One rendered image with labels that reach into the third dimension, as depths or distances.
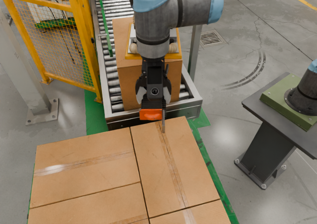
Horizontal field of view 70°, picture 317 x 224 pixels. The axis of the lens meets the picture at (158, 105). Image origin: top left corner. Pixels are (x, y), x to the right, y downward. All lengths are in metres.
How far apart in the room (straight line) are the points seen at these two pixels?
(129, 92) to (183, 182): 0.66
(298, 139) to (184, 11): 1.07
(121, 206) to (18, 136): 1.49
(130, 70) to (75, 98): 1.34
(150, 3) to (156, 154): 1.05
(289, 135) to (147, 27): 1.09
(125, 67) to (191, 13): 0.85
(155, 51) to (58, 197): 1.05
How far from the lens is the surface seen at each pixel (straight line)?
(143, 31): 0.58
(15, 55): 2.15
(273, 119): 1.49
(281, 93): 1.58
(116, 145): 1.49
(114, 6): 3.03
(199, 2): 0.59
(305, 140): 1.48
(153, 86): 0.63
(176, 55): 1.18
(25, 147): 2.42
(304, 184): 2.27
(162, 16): 0.56
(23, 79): 2.28
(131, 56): 1.18
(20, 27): 2.59
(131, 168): 1.40
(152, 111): 0.73
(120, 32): 1.69
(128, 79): 1.43
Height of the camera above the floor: 1.79
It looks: 48 degrees down
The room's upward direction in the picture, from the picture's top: straight up
